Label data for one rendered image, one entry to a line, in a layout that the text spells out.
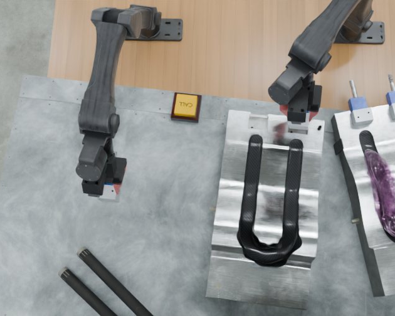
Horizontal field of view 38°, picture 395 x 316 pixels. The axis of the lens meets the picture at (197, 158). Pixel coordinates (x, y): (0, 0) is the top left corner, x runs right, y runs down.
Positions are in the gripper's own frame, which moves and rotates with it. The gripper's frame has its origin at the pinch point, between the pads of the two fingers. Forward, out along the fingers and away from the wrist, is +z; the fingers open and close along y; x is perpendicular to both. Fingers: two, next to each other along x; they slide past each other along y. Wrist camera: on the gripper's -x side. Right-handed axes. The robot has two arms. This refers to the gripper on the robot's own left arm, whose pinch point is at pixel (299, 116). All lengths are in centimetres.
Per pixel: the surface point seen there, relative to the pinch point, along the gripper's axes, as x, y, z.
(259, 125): 1.8, -10.8, 6.9
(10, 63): 66, -135, 58
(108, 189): -26, -45, 3
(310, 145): -2.8, 3.5, 7.8
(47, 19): 89, -123, 51
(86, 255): -38, -52, 19
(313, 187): -12.9, 5.4, 12.6
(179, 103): 5.6, -34.4, 4.8
